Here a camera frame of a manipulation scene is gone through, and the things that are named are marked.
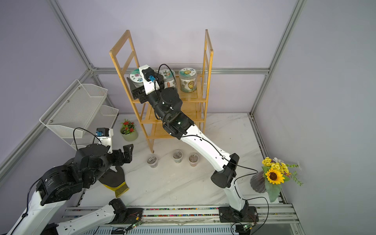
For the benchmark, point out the small clear seed cup middle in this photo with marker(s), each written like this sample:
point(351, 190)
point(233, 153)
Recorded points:
point(177, 156)

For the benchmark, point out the green pot with red flowers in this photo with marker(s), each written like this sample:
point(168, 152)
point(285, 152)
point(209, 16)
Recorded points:
point(128, 130)

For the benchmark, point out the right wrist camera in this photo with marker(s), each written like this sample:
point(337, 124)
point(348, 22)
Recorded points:
point(150, 79)

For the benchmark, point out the black and yellow glove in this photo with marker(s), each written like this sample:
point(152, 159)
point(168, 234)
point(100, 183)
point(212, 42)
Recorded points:
point(115, 181)

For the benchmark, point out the small clear seed cup right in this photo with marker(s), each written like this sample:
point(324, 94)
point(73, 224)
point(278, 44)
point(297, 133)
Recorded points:
point(193, 159)

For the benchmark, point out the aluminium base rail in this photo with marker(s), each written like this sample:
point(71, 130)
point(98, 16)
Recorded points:
point(180, 220)

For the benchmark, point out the seed jar with red base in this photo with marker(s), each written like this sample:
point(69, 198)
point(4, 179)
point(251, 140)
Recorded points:
point(169, 78)

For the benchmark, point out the white mesh wall basket rack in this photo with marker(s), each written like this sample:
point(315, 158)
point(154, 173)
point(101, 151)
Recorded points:
point(78, 112)

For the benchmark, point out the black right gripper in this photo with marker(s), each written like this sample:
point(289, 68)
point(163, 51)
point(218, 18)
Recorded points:
point(141, 94)

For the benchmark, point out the green-lid sunflower seed jar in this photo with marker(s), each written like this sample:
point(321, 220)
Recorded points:
point(188, 80)

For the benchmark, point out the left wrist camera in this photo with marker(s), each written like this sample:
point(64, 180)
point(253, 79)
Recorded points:
point(105, 136)

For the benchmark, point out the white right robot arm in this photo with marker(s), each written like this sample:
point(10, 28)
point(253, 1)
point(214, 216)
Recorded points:
point(167, 105)

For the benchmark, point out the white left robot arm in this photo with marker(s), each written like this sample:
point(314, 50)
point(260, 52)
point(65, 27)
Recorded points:
point(50, 192)

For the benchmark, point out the small clear seed cup left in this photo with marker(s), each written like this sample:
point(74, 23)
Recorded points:
point(152, 161)

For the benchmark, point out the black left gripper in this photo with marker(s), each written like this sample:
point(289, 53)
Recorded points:
point(120, 160)

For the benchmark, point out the small clear seed cup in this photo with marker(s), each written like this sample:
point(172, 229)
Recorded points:
point(193, 159)
point(152, 161)
point(177, 156)

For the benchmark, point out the seed jar with floral lid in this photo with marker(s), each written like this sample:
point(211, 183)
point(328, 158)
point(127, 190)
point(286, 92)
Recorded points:
point(136, 78)

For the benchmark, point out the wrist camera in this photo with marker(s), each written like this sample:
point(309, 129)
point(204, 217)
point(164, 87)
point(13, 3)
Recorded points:
point(105, 136)
point(150, 79)

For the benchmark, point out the sunflower bouquet in vase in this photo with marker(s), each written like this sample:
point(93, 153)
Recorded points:
point(275, 172)

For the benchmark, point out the bamboo three-tier shelf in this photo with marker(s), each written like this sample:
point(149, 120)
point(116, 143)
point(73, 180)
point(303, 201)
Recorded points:
point(195, 104)

